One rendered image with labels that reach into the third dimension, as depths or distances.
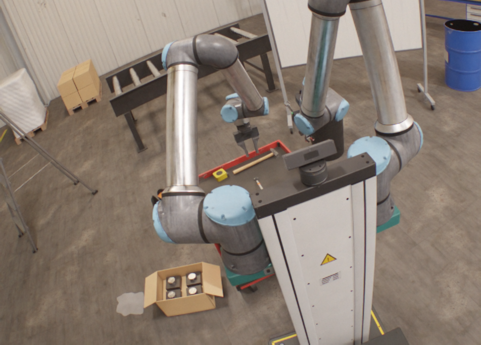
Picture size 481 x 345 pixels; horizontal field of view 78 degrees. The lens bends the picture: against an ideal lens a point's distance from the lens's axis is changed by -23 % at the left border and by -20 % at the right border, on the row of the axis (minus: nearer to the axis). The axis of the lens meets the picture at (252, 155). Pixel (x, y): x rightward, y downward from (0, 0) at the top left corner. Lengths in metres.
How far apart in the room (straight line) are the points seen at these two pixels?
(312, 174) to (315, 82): 0.41
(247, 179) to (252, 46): 3.06
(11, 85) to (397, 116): 7.55
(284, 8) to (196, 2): 6.05
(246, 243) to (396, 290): 1.82
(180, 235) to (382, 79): 0.81
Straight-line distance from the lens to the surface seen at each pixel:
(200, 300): 2.82
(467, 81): 5.17
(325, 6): 1.03
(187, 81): 1.28
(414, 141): 1.30
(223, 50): 1.32
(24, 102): 8.09
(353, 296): 1.43
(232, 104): 1.81
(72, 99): 7.98
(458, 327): 2.70
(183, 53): 1.32
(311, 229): 1.02
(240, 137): 1.99
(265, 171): 2.44
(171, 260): 3.39
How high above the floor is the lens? 2.39
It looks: 35 degrees down
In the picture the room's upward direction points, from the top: 16 degrees counter-clockwise
